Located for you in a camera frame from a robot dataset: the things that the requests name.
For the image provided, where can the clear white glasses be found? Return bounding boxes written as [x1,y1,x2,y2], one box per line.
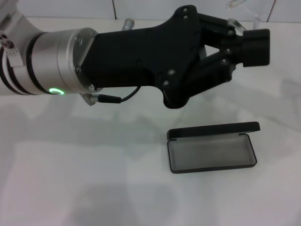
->
[225,0,263,35]

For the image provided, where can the black glasses case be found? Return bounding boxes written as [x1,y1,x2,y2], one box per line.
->
[166,121,261,175]

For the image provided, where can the black cable with silver plug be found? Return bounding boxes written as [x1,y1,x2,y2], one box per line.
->
[79,85,142,106]

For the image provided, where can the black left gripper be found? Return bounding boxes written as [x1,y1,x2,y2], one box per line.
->
[79,6,205,109]

